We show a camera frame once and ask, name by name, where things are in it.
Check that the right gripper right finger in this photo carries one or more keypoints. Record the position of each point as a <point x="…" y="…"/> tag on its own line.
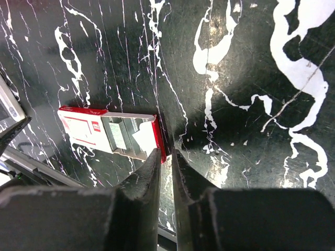
<point x="210" y="218"/>

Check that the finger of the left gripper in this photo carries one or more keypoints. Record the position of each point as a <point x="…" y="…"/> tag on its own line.
<point x="10" y="133"/>

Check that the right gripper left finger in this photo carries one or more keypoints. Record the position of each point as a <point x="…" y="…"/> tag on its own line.
<point x="124" y="217"/>

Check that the red staple box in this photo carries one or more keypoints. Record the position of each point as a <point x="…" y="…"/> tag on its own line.
<point x="128" y="134"/>

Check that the light blue white stapler top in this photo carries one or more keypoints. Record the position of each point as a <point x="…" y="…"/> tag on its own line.
<point x="10" y="103"/>

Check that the black marble pattern mat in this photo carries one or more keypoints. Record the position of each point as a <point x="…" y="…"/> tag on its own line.
<point x="244" y="89"/>

